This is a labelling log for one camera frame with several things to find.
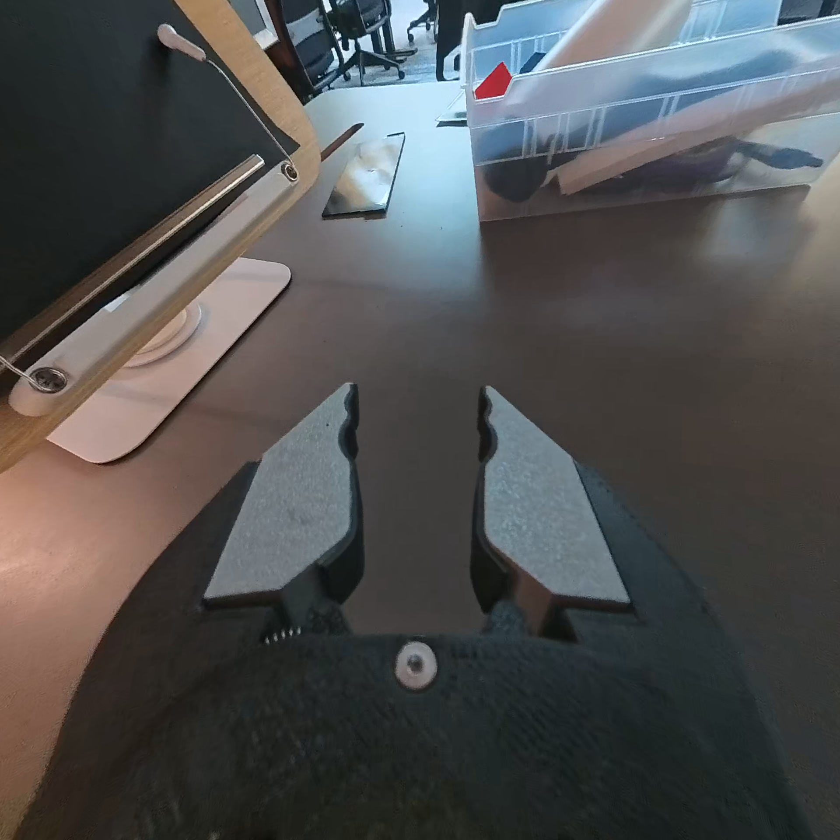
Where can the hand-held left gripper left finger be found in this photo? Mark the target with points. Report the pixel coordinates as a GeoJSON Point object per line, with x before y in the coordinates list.
{"type": "Point", "coordinates": [295, 512]}

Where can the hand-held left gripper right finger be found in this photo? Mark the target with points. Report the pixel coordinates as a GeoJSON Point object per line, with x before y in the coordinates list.
{"type": "Point", "coordinates": [544, 518]}

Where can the metal page holder clip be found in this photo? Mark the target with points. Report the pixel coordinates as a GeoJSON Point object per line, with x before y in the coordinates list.
{"type": "Point", "coordinates": [177, 40]}
{"type": "Point", "coordinates": [19, 373]}

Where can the clear plastic storage bin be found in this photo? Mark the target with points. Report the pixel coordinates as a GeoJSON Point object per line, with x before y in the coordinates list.
{"type": "Point", "coordinates": [656, 197]}

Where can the black glossy table plate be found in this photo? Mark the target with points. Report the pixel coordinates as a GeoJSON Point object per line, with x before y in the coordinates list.
{"type": "Point", "coordinates": [367, 177]}

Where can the long white flat board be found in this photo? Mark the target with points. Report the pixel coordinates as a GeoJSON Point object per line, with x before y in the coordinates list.
{"type": "Point", "coordinates": [722, 124]}

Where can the small red piece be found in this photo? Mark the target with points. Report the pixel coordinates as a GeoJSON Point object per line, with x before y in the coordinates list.
{"type": "Point", "coordinates": [493, 84]}

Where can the black office chair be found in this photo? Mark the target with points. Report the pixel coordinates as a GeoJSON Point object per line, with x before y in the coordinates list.
{"type": "Point", "coordinates": [308, 52]}
{"type": "Point", "coordinates": [367, 33]}

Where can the short white flat board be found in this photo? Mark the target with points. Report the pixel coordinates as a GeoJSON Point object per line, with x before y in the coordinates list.
{"type": "Point", "coordinates": [623, 26]}

